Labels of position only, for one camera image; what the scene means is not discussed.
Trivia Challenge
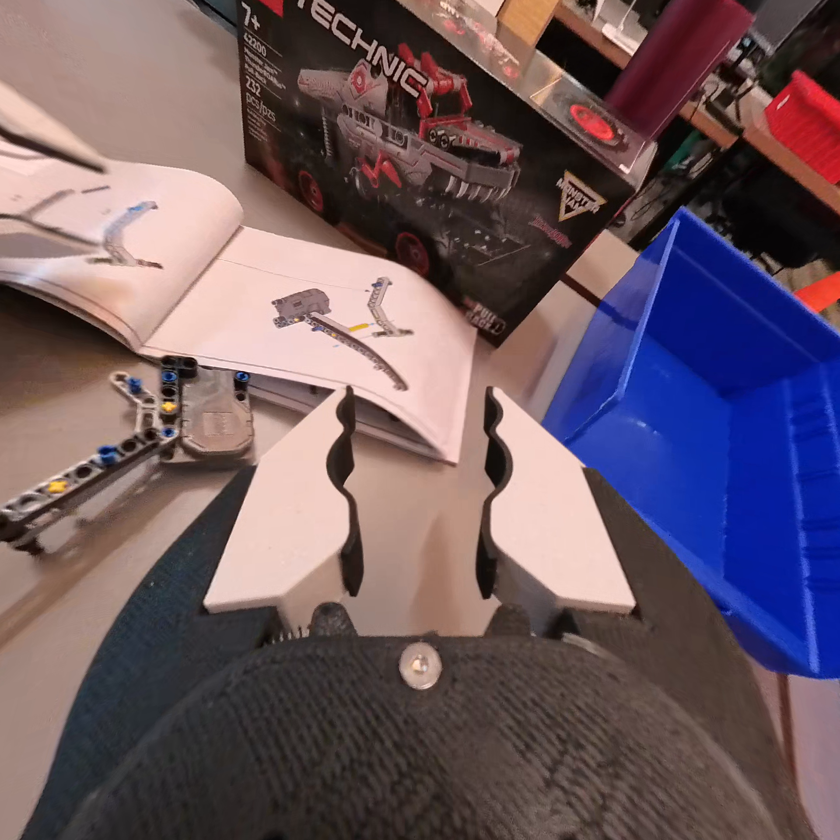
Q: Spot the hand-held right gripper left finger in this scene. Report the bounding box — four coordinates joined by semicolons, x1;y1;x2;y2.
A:
203;386;365;632

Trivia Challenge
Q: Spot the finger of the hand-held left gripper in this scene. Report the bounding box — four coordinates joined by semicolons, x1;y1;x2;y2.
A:
0;80;109;177

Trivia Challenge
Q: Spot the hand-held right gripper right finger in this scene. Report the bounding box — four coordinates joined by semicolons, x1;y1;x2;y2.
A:
474;386;637;632

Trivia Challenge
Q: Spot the grey toy brick assembly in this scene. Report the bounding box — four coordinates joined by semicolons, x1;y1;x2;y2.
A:
0;354;258;555

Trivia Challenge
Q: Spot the white instruction booklet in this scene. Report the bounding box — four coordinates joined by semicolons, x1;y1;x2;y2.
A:
0;157;480;467

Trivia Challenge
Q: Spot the blue plastic bin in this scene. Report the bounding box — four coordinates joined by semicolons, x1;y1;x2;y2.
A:
541;206;840;680

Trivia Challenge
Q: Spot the black toy set box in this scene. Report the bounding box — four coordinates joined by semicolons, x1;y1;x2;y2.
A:
236;0;658;349

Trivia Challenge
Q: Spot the wooden shelf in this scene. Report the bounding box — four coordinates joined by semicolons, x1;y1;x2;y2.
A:
554;0;840;217

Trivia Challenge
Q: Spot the red plastic bin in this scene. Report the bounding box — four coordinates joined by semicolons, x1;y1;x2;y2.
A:
763;69;840;186

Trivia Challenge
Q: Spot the maroon cylinder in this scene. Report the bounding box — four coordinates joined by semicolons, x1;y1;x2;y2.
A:
604;0;757;135

